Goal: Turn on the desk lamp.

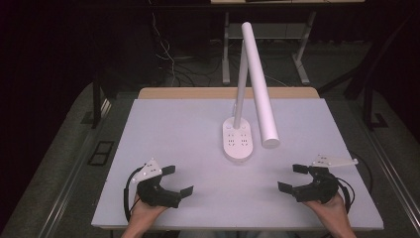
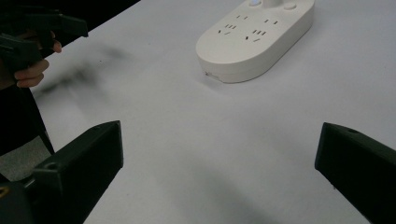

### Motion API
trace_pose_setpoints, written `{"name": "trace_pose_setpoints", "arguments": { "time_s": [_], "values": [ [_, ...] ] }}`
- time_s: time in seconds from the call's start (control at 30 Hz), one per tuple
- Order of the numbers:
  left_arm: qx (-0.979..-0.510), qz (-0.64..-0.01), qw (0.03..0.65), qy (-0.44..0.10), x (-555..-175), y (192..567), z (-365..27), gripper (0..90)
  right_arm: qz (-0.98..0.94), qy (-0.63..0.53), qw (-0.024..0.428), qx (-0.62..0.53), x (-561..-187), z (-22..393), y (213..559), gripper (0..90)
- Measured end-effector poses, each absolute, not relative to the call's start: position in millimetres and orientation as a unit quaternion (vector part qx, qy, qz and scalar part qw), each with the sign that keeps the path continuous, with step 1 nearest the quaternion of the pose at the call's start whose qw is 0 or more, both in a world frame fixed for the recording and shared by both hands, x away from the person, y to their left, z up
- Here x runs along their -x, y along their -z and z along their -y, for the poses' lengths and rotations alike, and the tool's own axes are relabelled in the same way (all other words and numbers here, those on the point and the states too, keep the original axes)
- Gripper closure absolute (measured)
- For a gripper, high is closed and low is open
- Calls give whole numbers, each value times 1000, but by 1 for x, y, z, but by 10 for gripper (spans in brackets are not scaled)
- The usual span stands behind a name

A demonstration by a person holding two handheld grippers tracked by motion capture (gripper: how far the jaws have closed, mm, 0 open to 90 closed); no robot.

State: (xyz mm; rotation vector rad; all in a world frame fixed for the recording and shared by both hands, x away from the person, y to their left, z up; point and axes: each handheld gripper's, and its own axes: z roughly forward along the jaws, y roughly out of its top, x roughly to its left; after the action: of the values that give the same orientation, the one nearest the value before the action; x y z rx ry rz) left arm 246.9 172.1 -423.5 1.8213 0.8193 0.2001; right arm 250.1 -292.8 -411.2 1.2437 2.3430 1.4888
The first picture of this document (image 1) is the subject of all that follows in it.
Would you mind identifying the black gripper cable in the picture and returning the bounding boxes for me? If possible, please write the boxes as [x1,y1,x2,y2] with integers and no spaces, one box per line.
[123,167,147,223]
[336,178,357,213]

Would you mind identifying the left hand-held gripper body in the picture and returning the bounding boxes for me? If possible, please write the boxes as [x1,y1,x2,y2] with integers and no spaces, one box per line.
[131,158,182,209]

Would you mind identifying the person's left hand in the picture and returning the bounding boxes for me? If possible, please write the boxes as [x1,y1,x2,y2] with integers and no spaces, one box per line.
[127,193,169,230]

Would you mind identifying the white table mat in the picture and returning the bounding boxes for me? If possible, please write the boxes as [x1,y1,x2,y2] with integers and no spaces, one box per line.
[91,97,384,231]

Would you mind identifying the dark metal stand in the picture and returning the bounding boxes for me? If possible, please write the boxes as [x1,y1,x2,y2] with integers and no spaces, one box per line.
[317,14,420,131]
[91,77,113,131]

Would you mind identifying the white hanging cable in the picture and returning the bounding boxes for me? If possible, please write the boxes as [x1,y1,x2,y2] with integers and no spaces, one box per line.
[147,0,176,87]

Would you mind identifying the metal floor rail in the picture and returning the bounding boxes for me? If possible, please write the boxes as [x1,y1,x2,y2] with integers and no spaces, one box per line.
[38,98,113,238]
[361,127,420,234]

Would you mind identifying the person's right hand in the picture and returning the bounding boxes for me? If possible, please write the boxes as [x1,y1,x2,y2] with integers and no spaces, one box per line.
[303,193,350,230]

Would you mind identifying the grey metal desk frame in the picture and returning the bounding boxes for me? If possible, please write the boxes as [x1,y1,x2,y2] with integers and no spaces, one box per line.
[221,11,318,86]

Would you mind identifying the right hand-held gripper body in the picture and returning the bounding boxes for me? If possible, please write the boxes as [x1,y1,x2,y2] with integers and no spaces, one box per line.
[291,154,360,204]

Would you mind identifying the black floor frame plate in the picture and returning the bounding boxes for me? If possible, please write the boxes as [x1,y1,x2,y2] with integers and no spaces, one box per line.
[86,140,115,167]

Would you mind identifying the black floor cables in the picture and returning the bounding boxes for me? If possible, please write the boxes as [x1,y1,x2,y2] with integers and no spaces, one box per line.
[171,56,227,87]

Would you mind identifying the white desk lamp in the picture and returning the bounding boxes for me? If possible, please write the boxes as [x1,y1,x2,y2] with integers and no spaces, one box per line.
[221,21,281,163]

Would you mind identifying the thin black cable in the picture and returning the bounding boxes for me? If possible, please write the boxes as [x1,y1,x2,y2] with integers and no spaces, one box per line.
[348,151,374,196]

